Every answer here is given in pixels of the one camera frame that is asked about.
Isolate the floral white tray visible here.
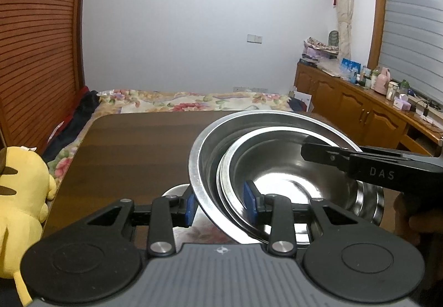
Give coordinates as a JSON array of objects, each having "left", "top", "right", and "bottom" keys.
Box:
[{"left": 173, "top": 205, "right": 236, "bottom": 251}]

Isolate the small steel bowl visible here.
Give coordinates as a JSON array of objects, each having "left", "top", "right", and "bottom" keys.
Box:
[{"left": 351, "top": 181, "right": 385, "bottom": 226}]

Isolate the large steel bowl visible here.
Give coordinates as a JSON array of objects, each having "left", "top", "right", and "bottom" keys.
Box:
[{"left": 189, "top": 110, "right": 378, "bottom": 243}]

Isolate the person right hand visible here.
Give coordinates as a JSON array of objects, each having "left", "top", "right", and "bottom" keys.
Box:
[{"left": 393, "top": 195, "right": 442, "bottom": 246}]

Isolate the wooden sideboard cabinet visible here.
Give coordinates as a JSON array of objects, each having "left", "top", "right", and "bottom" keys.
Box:
[{"left": 294, "top": 63, "right": 442, "bottom": 156}]

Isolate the pink tissue box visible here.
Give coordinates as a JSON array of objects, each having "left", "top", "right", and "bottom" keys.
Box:
[{"left": 393, "top": 94, "right": 411, "bottom": 111}]

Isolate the white paper bag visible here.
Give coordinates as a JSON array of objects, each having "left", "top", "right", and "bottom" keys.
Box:
[{"left": 291, "top": 87, "right": 313, "bottom": 113}]

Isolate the blue printed box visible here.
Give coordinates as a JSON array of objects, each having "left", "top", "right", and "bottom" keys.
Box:
[{"left": 339, "top": 58, "right": 361, "bottom": 83}]

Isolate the pink thermos jug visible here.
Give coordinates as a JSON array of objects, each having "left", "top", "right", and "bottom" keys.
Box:
[{"left": 374, "top": 67, "right": 391, "bottom": 95}]

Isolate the stack of folded fabrics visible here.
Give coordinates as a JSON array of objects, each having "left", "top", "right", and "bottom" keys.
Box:
[{"left": 302, "top": 37, "right": 339, "bottom": 63}]

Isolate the floral bed quilt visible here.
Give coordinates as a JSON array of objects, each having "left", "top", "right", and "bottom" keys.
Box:
[{"left": 47, "top": 89, "right": 291, "bottom": 185}]

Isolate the grey window blind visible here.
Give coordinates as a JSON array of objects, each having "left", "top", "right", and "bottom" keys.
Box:
[{"left": 378, "top": 0, "right": 442, "bottom": 102}]

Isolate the black cloth on bed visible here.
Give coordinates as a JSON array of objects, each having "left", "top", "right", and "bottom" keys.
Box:
[{"left": 42, "top": 87, "right": 100, "bottom": 163}]

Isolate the brown louvered wardrobe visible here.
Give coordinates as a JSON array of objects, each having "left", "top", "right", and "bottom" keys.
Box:
[{"left": 1, "top": 0, "right": 85, "bottom": 151}]

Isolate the wall socket strip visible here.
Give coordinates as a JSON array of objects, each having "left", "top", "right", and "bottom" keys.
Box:
[{"left": 233, "top": 86, "right": 268, "bottom": 93}]

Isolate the white wall switch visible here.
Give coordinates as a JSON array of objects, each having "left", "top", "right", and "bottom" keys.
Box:
[{"left": 247, "top": 34, "right": 263, "bottom": 44}]

